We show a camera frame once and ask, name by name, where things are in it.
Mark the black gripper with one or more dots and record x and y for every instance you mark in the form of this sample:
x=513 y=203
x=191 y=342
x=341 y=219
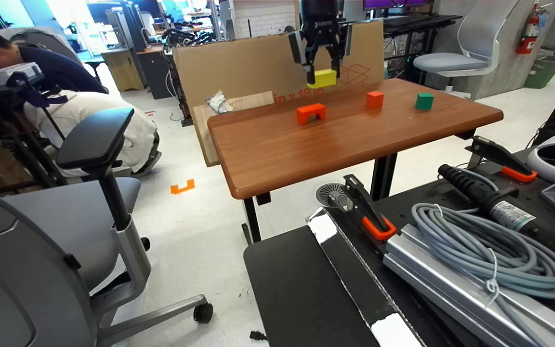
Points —
x=324 y=20

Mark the yellow rectangular block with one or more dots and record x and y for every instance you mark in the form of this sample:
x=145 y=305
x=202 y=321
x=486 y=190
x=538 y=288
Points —
x=324 y=80

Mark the orange arch block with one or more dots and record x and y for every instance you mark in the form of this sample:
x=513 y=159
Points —
x=303 y=113

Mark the orange cube block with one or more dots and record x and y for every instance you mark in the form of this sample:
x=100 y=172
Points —
x=374 y=101

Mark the green cube block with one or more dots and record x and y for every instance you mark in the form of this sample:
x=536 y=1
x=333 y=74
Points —
x=424 y=101

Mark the large cardboard box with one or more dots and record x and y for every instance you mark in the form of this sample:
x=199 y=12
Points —
x=245 y=64

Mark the brown wooden table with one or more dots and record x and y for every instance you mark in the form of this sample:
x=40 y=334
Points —
x=328 y=145

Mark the white crumpled paper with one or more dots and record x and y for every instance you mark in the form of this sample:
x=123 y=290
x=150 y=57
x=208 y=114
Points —
x=216 y=103

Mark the white office chair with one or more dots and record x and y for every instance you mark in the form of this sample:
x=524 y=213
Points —
x=470 y=45

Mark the wooden side cabinet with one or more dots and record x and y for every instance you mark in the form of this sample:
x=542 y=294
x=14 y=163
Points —
x=121 y=70

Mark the beige bean bag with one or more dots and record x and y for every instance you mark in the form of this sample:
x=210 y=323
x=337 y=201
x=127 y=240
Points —
x=133 y=132

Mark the red fire extinguisher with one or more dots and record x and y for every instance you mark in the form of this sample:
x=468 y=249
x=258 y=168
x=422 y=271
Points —
x=528 y=30

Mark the green bin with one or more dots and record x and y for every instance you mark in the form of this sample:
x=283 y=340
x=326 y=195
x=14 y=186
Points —
x=540 y=72

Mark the black mounting table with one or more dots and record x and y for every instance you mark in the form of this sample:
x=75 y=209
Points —
x=303 y=290

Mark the aluminium extrusion bar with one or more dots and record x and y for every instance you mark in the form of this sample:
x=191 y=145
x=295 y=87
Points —
x=443 y=282

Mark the person in navy shirt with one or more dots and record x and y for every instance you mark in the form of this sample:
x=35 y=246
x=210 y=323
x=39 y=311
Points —
x=52 y=68

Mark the gray mesh chair back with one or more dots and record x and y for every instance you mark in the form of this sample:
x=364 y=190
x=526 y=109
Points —
x=29 y=35

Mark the gray office chair with armrest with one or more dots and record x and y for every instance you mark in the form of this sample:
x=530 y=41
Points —
x=46 y=224

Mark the orange bracket piece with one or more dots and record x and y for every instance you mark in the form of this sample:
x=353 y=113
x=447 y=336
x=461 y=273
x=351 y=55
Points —
x=181 y=188

